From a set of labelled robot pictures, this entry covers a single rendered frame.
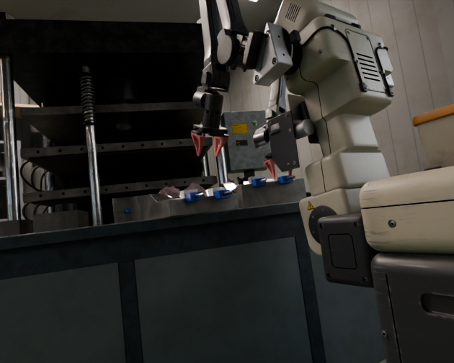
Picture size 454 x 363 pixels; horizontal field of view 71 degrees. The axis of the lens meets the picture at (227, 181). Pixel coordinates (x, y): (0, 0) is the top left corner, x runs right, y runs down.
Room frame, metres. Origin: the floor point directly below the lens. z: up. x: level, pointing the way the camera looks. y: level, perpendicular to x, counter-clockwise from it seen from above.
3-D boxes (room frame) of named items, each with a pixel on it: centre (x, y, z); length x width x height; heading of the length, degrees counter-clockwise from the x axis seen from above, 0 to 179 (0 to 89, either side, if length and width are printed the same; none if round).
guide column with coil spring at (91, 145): (1.82, 0.75, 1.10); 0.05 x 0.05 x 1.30
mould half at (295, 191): (1.47, -0.12, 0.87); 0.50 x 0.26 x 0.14; 14
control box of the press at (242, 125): (2.20, -0.16, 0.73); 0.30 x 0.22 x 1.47; 104
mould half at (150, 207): (1.31, 0.21, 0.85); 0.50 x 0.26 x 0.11; 31
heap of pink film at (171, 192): (1.31, 0.20, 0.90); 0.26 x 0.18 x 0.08; 31
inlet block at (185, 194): (1.05, 0.11, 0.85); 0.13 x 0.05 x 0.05; 31
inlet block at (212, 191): (1.10, 0.02, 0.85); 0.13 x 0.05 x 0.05; 31
